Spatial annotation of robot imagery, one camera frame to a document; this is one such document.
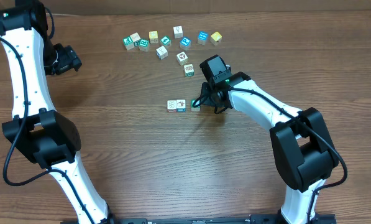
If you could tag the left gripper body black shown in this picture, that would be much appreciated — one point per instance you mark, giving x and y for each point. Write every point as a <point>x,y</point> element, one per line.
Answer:
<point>59,60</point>

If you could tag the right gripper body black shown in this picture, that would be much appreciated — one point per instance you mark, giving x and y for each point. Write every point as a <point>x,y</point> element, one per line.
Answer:
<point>208,98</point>

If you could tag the green L wooden block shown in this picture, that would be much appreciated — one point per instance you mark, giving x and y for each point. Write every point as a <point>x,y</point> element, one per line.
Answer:
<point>195,105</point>

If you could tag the green B wooden block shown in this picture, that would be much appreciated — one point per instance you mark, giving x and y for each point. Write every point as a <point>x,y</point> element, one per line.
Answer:
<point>189,70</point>

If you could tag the blue edged squirrel block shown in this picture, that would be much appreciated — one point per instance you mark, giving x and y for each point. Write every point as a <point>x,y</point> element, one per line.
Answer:
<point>180,105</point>

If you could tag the red letter wooden block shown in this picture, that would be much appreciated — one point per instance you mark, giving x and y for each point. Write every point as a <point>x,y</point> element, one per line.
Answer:
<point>171,106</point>

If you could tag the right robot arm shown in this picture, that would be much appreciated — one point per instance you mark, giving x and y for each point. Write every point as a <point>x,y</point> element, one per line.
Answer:
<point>303,150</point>

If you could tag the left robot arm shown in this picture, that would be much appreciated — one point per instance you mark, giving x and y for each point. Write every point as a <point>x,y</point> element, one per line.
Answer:
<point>37,130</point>

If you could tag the yellow edged animal block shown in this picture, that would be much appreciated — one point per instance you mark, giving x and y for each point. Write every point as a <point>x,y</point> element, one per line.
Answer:
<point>182,58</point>

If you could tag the cardboard backdrop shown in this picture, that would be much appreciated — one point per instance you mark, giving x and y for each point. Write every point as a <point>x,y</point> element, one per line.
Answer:
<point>118,7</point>

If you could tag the yellow top right block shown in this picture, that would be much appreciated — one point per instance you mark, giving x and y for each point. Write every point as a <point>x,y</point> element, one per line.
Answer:
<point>216,38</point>

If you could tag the blue top wooden block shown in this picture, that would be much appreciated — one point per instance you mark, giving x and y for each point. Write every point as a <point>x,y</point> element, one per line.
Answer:
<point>202,38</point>

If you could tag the blue P wooden block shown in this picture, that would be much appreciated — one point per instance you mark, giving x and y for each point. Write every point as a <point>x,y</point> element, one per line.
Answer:
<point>185,43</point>

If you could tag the blue edged plain block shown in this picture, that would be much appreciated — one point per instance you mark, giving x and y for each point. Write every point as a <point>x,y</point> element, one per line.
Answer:
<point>162,52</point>

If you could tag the green J wooden block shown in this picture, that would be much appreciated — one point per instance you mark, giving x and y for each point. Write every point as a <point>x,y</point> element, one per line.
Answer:
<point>128,43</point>

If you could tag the green 4 wooden block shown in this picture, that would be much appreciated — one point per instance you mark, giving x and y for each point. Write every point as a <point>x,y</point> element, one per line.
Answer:
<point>165,41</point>

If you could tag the plain white top block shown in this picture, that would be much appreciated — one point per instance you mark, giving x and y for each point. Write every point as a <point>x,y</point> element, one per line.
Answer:
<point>178,32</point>

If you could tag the plain wood green-side block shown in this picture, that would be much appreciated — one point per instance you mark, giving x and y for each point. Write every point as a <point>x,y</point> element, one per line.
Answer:
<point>135,37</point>

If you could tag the yellow top left block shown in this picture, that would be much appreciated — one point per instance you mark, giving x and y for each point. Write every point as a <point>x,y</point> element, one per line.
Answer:
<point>153,37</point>

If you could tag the green R wooden block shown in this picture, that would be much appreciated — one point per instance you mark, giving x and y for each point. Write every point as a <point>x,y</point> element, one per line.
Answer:
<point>144,45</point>

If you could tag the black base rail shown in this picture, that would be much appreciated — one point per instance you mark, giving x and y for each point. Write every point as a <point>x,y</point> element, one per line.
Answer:
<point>197,221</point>

